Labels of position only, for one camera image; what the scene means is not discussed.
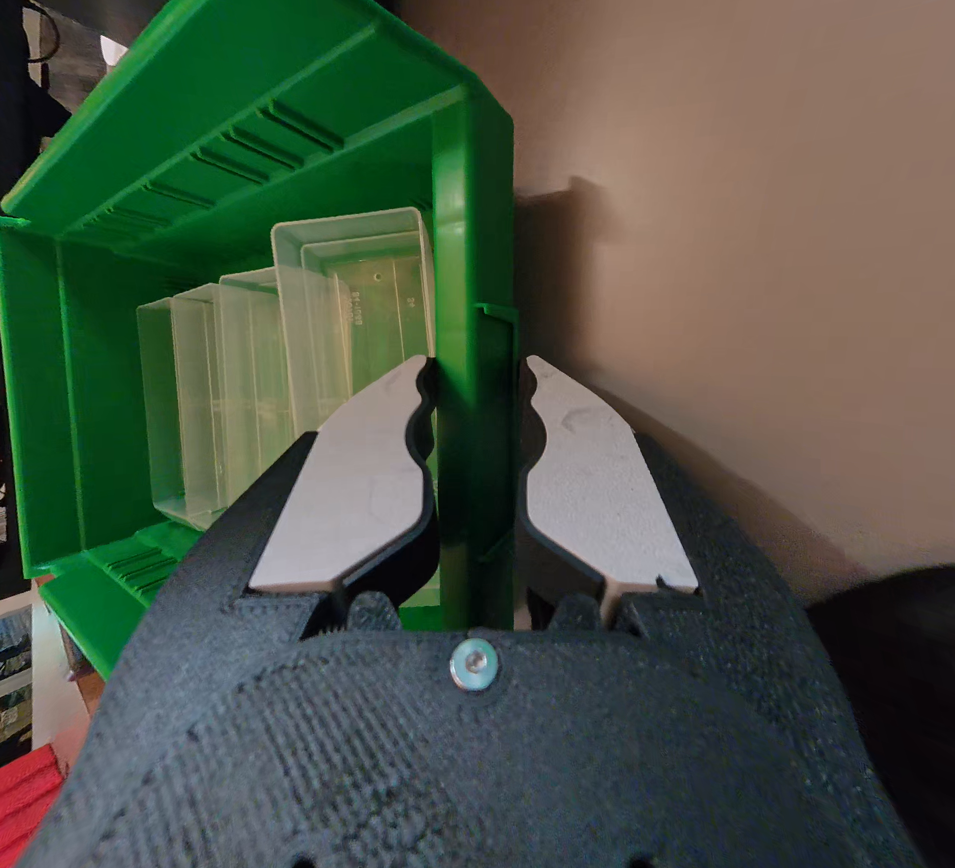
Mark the grey desk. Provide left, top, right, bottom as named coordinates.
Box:
left=399, top=0, right=955, bottom=611

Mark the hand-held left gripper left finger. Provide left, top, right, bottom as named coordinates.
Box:
left=246, top=353, right=443, bottom=614

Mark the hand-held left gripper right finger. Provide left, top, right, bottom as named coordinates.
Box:
left=518, top=355, right=701, bottom=621

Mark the green storage bin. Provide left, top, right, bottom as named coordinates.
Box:
left=0, top=0, right=517, bottom=682

